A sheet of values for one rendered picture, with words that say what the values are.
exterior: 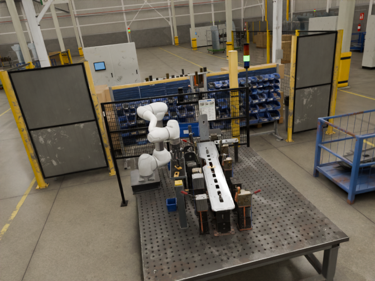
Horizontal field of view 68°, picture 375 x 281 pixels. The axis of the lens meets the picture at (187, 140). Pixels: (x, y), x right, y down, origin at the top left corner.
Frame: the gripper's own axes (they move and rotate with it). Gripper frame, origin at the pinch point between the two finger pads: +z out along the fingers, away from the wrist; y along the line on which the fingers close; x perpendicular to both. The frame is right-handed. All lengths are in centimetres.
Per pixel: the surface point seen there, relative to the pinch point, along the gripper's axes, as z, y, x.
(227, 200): 20, 19, -51
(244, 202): 22, 29, -58
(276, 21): -100, 441, 331
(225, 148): 19, 75, 32
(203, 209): 24.1, -0.9, -43.3
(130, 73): 17, 170, 702
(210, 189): 20.0, 16.6, -27.5
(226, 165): 23, 55, 3
